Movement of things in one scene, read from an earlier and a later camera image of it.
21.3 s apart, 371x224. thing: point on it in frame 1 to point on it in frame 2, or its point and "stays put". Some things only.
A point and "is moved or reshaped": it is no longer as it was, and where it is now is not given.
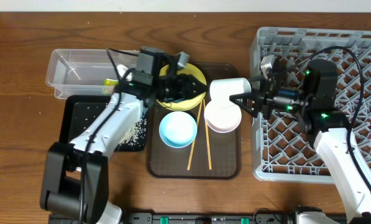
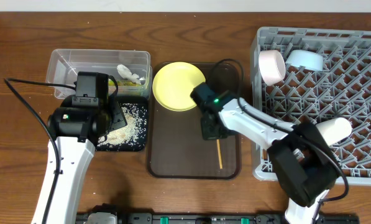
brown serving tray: (165, 161) stays put
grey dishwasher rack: (282, 150) stays put
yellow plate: (189, 102) stays put
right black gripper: (266, 100) to (209, 134)
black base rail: (208, 218) stays put
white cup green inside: (223, 88) is moved or reshaped
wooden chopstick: (207, 135) to (219, 154)
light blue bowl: (178, 129) to (306, 59)
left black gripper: (175, 88) to (117, 116)
